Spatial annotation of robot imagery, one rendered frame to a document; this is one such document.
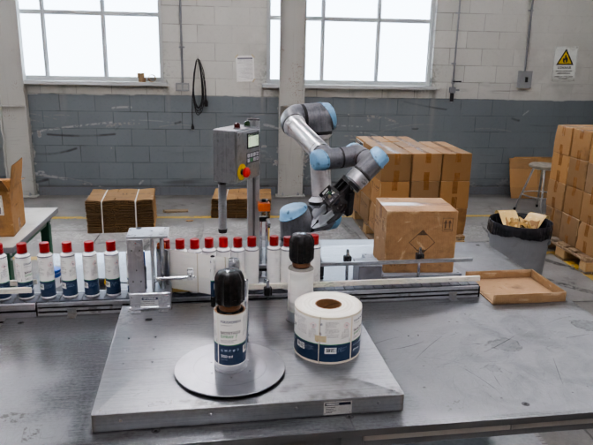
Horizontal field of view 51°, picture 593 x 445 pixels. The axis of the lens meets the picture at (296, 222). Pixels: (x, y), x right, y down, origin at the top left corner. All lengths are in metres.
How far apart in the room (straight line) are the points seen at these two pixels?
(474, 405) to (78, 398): 1.07
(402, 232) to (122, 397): 1.38
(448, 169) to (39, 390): 4.40
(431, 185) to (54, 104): 4.47
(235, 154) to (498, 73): 6.21
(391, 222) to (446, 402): 0.99
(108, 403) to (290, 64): 6.15
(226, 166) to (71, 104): 5.65
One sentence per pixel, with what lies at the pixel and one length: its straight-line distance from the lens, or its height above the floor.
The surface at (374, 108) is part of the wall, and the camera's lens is 7.71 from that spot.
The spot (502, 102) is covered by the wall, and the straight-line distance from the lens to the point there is 8.20.
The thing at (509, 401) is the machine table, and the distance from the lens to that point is 1.87.
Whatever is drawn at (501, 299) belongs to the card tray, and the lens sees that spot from 2.50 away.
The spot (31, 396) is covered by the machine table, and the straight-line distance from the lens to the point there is 1.89.
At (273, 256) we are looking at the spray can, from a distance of 2.29.
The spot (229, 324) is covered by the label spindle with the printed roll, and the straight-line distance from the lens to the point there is 1.68.
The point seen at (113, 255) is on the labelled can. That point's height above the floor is 1.04.
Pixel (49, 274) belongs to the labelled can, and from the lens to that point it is 2.34.
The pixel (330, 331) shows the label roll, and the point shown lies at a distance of 1.78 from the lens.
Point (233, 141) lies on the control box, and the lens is 2.19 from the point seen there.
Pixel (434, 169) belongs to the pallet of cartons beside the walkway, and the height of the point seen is 0.75.
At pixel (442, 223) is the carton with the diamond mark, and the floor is 1.07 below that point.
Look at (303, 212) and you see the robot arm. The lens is 2.55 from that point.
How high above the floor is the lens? 1.75
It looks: 16 degrees down
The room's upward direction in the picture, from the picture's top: 1 degrees clockwise
